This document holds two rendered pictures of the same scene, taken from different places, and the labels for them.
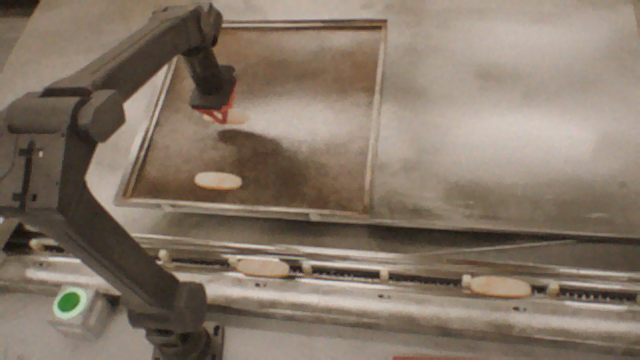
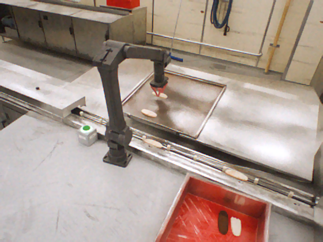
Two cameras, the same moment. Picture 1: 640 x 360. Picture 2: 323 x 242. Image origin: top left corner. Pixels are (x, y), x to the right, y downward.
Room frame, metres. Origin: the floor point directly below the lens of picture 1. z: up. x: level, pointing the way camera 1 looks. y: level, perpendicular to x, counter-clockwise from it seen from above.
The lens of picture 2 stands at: (-0.38, -0.05, 1.62)
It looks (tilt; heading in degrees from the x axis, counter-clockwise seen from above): 35 degrees down; 9
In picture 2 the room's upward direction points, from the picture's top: 4 degrees clockwise
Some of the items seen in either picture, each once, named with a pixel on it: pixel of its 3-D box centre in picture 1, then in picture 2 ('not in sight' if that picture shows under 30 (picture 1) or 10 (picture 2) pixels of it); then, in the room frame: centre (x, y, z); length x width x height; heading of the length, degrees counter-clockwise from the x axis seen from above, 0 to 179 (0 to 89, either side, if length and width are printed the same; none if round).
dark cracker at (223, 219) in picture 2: not in sight; (223, 220); (0.17, -0.22, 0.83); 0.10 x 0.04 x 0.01; 178
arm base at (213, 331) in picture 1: (182, 341); (117, 152); (0.40, 0.28, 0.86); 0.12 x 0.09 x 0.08; 84
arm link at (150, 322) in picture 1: (167, 309); (117, 136); (0.42, 0.28, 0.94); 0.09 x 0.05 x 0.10; 166
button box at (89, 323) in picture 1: (85, 315); (88, 137); (0.49, 0.47, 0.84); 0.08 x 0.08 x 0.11; 73
